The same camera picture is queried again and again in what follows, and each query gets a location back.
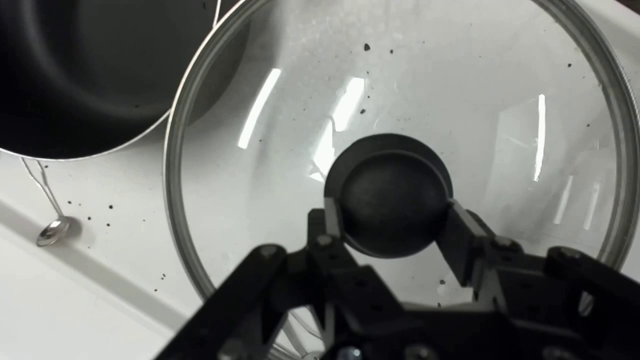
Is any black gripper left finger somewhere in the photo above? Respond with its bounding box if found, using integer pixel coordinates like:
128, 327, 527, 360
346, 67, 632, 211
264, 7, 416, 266
156, 198, 404, 360

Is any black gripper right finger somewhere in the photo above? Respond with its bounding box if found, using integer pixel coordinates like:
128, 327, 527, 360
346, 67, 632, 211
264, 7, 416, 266
434, 198, 640, 360

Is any glass lid with black knob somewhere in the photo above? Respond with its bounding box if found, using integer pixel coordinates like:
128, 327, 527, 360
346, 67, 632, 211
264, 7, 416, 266
162, 0, 640, 311

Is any black cooking pot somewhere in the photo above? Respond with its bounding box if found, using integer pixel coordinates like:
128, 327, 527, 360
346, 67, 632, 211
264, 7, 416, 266
0, 0, 224, 162

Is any wire handled metal measuring spoon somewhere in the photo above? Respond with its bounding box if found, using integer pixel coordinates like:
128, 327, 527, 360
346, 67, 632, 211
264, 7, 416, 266
19, 156, 86, 251

